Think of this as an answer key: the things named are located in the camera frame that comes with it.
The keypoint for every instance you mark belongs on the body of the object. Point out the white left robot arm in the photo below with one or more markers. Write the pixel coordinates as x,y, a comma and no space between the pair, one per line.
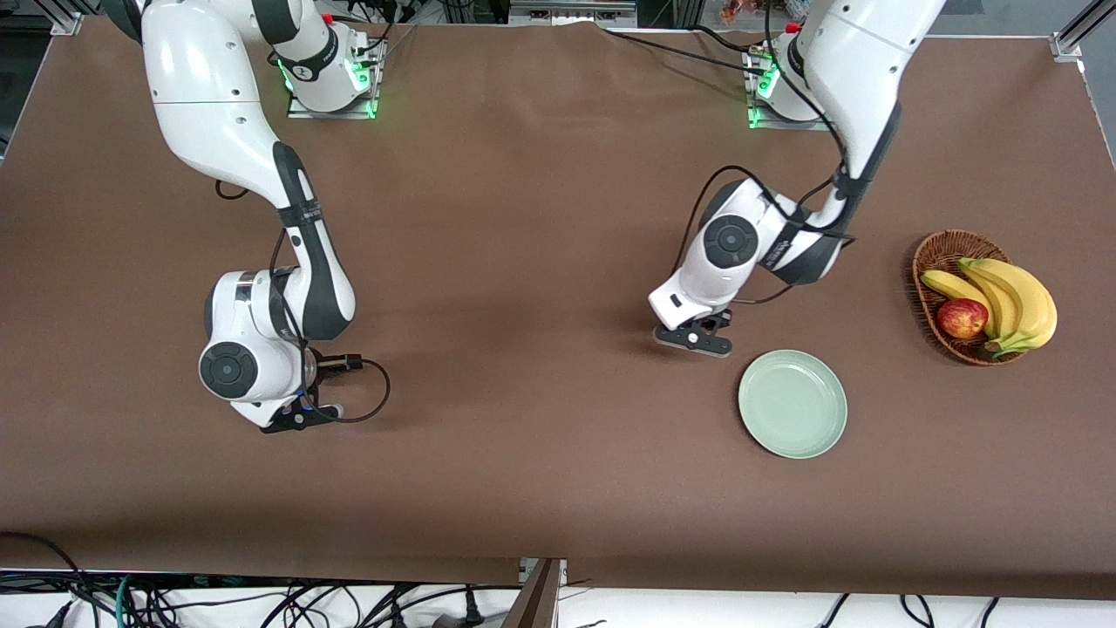
854,70

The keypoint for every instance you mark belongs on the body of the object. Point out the brown wicker basket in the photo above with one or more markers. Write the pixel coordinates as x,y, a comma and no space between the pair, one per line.
946,249

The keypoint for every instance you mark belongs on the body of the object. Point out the colourful background item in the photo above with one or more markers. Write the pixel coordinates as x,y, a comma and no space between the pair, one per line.
732,10

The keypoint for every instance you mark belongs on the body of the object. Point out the grey metal device box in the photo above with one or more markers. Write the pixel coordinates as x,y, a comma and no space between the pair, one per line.
567,13

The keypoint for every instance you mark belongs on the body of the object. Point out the black power plug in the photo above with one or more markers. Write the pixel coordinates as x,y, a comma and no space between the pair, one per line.
472,610

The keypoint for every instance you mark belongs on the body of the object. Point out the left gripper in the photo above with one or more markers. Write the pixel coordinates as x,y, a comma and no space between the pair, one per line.
725,316

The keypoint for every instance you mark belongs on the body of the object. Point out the red apple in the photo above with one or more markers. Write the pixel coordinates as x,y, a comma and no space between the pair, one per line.
962,318

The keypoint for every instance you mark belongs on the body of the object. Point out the metal table frame bar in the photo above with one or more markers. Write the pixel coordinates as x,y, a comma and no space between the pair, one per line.
536,602

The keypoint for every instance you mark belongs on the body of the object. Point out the yellow banana bunch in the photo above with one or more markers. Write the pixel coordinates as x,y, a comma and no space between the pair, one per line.
1029,301

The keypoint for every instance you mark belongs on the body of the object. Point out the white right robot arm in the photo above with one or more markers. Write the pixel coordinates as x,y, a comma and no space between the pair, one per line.
209,105

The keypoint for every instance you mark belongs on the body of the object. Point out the brown table cover sheet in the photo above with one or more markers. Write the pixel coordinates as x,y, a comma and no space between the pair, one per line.
558,218

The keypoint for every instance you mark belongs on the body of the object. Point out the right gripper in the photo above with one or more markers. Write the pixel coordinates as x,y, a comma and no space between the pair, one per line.
320,375

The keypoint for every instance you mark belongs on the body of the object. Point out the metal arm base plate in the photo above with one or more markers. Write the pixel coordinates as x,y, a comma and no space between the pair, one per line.
776,125
349,114

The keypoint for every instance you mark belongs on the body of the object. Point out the pale green round plate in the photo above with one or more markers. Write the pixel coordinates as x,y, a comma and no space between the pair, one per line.
793,419

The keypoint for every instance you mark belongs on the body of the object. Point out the silver aluminium frame profile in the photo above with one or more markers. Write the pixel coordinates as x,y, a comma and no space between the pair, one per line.
68,23
1068,44

